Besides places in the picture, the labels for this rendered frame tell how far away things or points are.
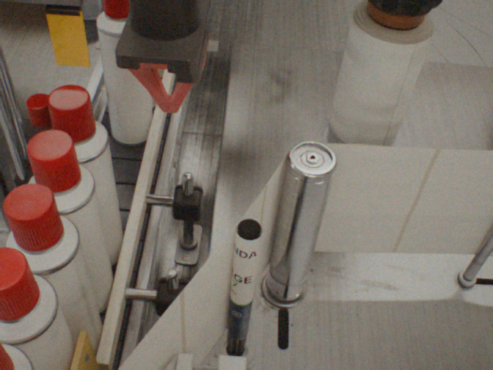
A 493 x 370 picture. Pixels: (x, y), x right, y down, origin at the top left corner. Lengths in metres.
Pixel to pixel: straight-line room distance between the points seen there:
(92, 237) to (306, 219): 0.17
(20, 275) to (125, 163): 0.35
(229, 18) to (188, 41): 0.55
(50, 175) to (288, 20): 0.68
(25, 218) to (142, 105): 0.31
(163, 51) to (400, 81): 0.27
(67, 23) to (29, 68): 0.44
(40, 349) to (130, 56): 0.22
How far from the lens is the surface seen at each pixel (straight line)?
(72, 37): 0.51
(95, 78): 0.68
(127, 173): 0.68
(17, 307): 0.37
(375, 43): 0.59
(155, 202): 0.61
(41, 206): 0.39
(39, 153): 0.42
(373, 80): 0.62
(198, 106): 0.83
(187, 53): 0.46
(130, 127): 0.68
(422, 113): 0.81
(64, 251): 0.41
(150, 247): 0.61
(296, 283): 0.54
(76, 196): 0.44
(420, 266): 0.64
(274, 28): 1.00
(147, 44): 0.47
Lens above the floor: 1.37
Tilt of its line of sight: 48 degrees down
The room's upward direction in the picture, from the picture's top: 5 degrees clockwise
